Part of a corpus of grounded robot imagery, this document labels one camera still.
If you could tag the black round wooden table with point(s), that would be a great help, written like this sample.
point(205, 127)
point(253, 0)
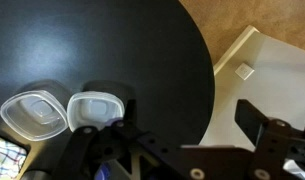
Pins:
point(125, 50)

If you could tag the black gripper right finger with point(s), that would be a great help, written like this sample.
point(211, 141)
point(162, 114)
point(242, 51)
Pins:
point(268, 143)

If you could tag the clear plastic lunch box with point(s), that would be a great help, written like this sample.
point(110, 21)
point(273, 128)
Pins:
point(79, 115)
point(18, 123)

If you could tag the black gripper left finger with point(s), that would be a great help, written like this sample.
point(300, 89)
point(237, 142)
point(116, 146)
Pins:
point(79, 146)

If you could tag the white wall outlet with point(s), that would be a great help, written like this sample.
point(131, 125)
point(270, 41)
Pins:
point(244, 70)

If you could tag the metal utensil cup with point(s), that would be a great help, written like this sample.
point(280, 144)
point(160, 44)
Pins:
point(37, 175)

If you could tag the white baseboard trim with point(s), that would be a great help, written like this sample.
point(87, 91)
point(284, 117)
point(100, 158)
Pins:
point(233, 50)

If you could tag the checkered white cloth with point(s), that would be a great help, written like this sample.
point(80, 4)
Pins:
point(5, 158)

